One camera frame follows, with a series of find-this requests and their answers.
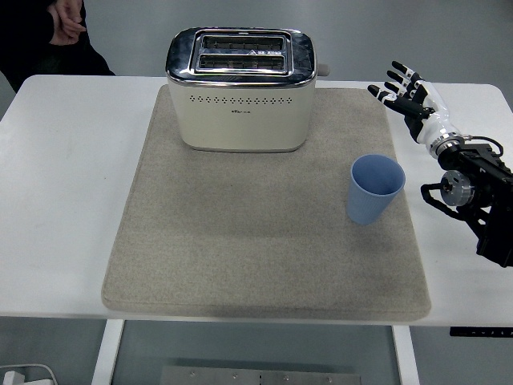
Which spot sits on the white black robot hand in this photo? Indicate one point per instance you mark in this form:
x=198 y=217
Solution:
x=437 y=122

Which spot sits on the light blue ribbed cup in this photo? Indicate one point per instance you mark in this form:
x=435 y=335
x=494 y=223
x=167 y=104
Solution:
x=366 y=206

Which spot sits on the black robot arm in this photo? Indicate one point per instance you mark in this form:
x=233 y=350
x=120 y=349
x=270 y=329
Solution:
x=491 y=172

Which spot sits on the cream two-slot toaster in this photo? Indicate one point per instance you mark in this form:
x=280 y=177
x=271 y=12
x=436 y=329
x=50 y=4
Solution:
x=240 y=124

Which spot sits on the black table control panel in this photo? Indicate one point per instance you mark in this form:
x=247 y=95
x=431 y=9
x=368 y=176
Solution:
x=481 y=332

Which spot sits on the beige felt table mat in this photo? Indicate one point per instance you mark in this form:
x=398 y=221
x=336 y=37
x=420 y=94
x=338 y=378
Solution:
x=240 y=248

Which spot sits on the white table leg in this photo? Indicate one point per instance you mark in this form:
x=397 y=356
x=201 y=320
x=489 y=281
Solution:
x=107 y=353
x=405 y=357

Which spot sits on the grey metal plate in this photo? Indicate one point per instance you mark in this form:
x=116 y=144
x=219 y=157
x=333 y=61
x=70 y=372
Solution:
x=260 y=377

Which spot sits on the person's hand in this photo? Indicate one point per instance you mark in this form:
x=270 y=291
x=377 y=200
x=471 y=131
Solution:
x=68 y=24

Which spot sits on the person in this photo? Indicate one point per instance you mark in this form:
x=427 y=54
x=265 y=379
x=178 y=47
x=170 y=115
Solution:
x=24 y=44

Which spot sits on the white power box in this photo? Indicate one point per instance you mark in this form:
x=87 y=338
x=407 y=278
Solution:
x=36 y=375

